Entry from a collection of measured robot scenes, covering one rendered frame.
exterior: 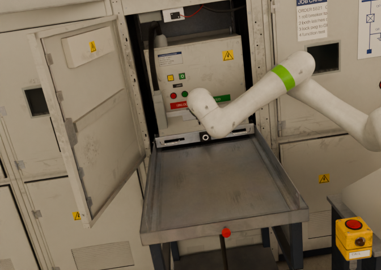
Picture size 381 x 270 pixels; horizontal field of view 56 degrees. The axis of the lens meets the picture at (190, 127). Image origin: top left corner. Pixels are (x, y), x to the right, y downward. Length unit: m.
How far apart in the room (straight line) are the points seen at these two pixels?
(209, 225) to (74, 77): 0.75
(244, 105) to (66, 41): 0.72
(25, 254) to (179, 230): 1.28
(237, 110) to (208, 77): 0.46
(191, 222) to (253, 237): 0.97
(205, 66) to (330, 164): 0.89
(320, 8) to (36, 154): 1.60
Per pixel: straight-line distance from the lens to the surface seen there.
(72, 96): 1.42
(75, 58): 1.41
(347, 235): 1.20
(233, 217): 1.35
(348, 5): 1.93
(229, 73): 1.87
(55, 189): 2.11
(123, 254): 2.30
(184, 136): 1.94
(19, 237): 2.35
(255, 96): 1.47
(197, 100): 1.44
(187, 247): 2.27
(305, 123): 1.99
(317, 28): 1.88
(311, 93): 1.67
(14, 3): 1.56
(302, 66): 1.53
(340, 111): 1.66
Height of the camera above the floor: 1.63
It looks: 21 degrees down
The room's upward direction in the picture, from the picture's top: 9 degrees counter-clockwise
